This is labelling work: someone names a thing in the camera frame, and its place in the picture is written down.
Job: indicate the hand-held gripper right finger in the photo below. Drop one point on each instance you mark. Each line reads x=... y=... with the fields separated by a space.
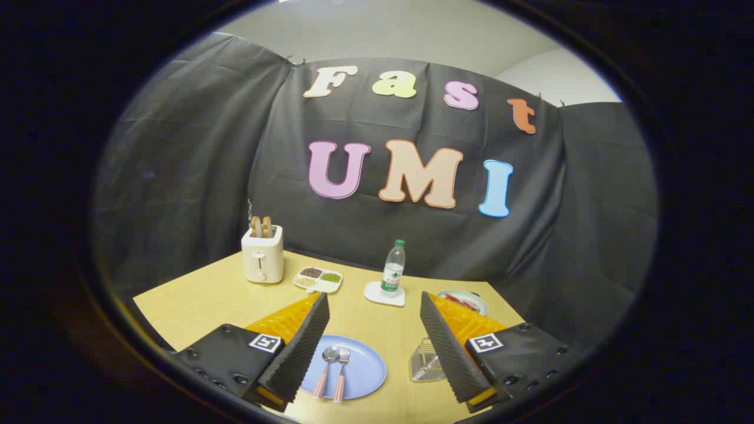
x=450 y=353

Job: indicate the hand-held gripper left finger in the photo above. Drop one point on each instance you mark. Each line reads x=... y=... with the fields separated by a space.
x=300 y=353

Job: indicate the green plate of meat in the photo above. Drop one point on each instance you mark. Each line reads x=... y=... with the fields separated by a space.
x=468 y=301

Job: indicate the blue round plate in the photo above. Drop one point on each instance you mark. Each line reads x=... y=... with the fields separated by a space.
x=366 y=368

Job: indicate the white divided dish of grains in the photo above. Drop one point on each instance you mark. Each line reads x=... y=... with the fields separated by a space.
x=318 y=280

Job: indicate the white square coaster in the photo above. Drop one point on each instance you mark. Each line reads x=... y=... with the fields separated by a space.
x=377 y=294

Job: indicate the white toaster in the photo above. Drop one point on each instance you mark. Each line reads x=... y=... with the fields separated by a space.
x=263 y=259

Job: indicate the clear water bottle green cap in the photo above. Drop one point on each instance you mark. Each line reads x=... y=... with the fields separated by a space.
x=393 y=268

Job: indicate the brown toast slice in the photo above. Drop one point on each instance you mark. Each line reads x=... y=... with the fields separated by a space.
x=267 y=227
x=255 y=227

